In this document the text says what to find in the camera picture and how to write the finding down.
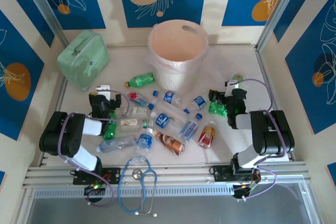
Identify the crushed green plastic bottle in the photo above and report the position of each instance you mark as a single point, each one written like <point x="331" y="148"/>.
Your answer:
<point x="218" y="109"/>
<point x="110" y="127"/>

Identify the short blue label bottle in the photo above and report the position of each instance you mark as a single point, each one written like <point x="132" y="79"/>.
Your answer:
<point x="198" y="102"/>

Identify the clear bottle green white label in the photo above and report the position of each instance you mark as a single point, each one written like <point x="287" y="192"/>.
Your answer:
<point x="136" y="111"/>

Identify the clear bottle red teal label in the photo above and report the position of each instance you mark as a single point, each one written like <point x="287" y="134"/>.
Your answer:
<point x="139" y="99"/>

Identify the green soda bottle yellow cap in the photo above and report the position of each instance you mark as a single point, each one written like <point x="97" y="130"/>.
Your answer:
<point x="140" y="79"/>

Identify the bluish clear water bottle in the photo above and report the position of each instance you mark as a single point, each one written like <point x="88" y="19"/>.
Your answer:
<point x="115" y="144"/>

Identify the red label drink bottle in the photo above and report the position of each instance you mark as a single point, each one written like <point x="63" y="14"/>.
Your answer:
<point x="207" y="134"/>

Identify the clear blue-print bottle blue cap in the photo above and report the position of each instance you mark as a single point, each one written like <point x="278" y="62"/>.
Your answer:
<point x="189" y="127"/>

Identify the small Pocari Sweat bottle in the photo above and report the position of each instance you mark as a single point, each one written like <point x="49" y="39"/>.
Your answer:
<point x="144" y="142"/>

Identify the Pepsi label clear bottle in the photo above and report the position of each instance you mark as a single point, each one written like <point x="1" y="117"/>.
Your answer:
<point x="168" y="96"/>

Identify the large blue label white-cap bottle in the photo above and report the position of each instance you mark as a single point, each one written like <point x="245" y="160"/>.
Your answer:
<point x="162" y="120"/>

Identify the long clear bottle blue cap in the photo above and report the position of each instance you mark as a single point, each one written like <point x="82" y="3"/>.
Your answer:
<point x="168" y="110"/>

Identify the brown coffee drink bottle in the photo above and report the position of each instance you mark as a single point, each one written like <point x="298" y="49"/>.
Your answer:
<point x="170" y="142"/>

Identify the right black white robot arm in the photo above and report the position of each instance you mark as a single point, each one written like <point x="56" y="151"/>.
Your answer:
<point x="273" y="134"/>

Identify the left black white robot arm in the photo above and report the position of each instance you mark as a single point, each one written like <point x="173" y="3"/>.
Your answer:
<point x="63" y="134"/>

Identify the white ribbed plastic bin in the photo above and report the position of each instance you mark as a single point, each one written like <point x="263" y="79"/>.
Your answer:
<point x="170" y="79"/>

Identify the green cylindrical container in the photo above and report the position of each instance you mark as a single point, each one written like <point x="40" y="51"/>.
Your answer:
<point x="237" y="77"/>

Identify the mint green medicine bag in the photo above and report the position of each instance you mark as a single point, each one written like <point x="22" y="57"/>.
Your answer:
<point x="81" y="61"/>

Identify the blue stethoscope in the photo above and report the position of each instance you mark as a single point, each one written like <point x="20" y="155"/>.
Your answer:
<point x="136" y="173"/>

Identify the grey metal panel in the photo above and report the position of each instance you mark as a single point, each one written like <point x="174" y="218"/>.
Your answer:
<point x="210" y="211"/>

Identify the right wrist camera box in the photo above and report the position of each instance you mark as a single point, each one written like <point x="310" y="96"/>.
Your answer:
<point x="231" y="83"/>

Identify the aluminium side rail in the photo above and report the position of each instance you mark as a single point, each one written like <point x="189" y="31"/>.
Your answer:
<point x="263" y="69"/>
<point x="62" y="96"/>

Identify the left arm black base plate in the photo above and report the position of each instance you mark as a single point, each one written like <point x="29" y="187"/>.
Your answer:
<point x="113" y="174"/>

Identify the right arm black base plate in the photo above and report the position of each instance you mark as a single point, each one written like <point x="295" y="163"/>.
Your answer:
<point x="220" y="172"/>

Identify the aluminium table edge rail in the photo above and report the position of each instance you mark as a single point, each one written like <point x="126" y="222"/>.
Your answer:
<point x="183" y="176"/>

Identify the aluminium frame post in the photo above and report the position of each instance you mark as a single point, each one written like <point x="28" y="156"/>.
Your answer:
<point x="280" y="6"/>
<point x="43" y="6"/>

